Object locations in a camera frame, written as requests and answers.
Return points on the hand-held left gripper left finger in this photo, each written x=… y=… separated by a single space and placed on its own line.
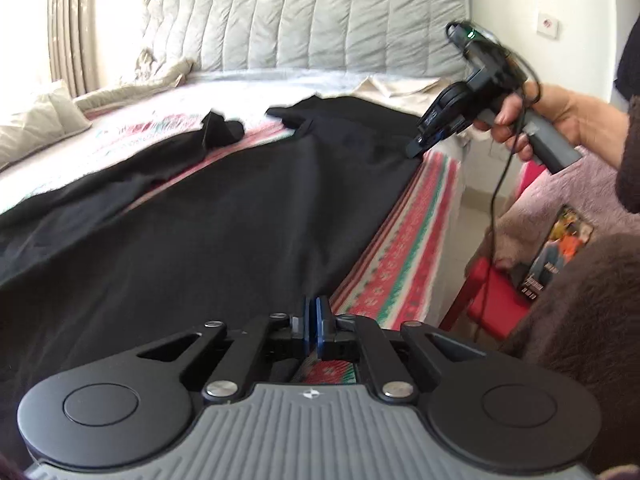
x=307 y=330

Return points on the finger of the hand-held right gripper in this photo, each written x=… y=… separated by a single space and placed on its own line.
x=430 y=127

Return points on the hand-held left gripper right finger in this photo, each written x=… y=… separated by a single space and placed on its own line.
x=323 y=330

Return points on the black pants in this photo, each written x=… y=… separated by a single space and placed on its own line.
x=200 y=220

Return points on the person's right hand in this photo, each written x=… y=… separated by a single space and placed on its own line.
x=585 y=120

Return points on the beige cloth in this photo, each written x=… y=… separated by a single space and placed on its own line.
x=390 y=91

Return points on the printed red green blanket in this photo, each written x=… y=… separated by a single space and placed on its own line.
x=400 y=250

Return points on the dark hanging cloth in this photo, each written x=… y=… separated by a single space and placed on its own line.
x=631 y=50

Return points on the pink fluffy blanket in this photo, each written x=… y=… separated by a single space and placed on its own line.
x=575 y=195

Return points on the grey quilted headboard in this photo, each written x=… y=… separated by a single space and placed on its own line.
x=325 y=15

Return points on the colourful magazine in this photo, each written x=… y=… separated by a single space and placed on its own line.
x=560 y=250

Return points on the red stool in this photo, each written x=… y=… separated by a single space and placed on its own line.
x=500 y=300

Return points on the person's brown fleece garment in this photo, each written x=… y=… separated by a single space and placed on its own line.
x=590 y=360

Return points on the beige crumpled duvet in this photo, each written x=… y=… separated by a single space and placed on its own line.
x=150 y=70

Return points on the grey pillow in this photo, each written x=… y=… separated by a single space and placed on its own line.
x=40 y=120

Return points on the beige patterned curtain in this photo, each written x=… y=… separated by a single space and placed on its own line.
x=75 y=25

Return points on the white wall socket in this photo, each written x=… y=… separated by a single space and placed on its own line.
x=547 y=24

